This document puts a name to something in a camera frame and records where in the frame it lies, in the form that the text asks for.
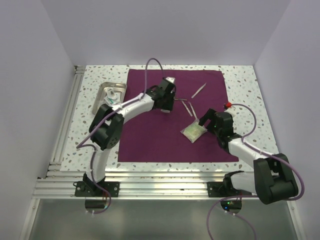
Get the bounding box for green-print glove bag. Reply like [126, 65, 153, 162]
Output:
[180, 119, 207, 144]

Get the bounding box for curved steel tweezers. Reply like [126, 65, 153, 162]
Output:
[188, 101, 198, 119]
[181, 100, 193, 117]

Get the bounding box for straight steel tweezers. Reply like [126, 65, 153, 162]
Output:
[191, 83, 207, 99]

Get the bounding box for clear pouch with blue label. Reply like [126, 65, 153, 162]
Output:
[104, 88, 121, 106]

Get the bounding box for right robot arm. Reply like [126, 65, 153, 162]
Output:
[199, 108, 305, 205]

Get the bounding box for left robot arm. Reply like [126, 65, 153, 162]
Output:
[85, 77, 176, 197]

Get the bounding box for purple cloth mat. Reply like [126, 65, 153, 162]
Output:
[118, 69, 238, 163]

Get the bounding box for stainless steel tray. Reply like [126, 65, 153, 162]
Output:
[92, 81, 127, 115]

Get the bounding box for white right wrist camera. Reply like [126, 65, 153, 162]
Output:
[223, 102, 237, 118]

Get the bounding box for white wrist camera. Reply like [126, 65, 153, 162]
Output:
[165, 77, 176, 84]
[223, 102, 237, 118]

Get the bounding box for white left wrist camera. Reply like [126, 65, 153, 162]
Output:
[165, 77, 176, 84]

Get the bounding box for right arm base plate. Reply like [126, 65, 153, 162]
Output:
[206, 181, 242, 198]

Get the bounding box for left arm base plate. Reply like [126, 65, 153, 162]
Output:
[72, 181, 120, 198]

